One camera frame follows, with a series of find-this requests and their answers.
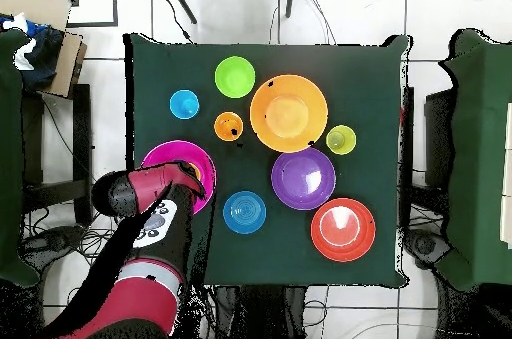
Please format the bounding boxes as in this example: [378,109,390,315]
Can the small blue plastic bowl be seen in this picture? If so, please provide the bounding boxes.
[222,189,268,235]

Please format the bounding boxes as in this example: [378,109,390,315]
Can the purple plastic bowl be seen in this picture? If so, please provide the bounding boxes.
[270,147,337,212]

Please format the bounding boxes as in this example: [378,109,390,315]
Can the orange plastic cup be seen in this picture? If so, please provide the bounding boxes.
[212,111,245,143]

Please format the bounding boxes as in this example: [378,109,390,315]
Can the large orange plastic bowl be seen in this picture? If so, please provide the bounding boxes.
[249,73,330,154]

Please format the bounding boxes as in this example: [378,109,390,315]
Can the large pink plastic bowl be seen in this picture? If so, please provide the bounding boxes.
[140,139,218,216]

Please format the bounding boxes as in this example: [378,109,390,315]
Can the pale yellow-green plastic cup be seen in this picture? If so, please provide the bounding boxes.
[324,124,358,156]

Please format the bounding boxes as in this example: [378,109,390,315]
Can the small green plastic bowl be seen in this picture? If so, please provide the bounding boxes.
[214,55,257,99]

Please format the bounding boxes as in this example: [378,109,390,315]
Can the blue plastic cup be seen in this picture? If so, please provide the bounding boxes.
[168,89,201,121]

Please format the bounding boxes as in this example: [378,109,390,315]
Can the red plastic bowl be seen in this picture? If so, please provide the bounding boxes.
[310,197,377,263]

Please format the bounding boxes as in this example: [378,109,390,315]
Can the dark green table cloth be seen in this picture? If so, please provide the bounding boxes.
[123,32,413,288]

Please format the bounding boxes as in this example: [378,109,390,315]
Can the black wooden stool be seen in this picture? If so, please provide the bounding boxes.
[21,82,93,228]

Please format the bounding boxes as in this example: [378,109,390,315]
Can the green cloth covered table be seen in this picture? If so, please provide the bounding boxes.
[437,28,512,292]
[0,28,41,288]

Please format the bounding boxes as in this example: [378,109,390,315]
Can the blue and white clothes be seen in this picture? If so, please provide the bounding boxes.
[0,11,65,92]

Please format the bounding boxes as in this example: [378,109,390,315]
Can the brown cardboard box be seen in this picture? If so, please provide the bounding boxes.
[0,0,88,99]

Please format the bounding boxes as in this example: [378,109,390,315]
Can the black cable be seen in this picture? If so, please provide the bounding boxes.
[157,0,194,43]

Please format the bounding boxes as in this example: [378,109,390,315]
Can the tangle of floor cables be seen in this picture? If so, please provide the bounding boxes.
[19,206,121,308]

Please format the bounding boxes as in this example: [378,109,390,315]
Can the black metal frame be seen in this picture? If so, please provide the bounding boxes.
[58,0,120,29]

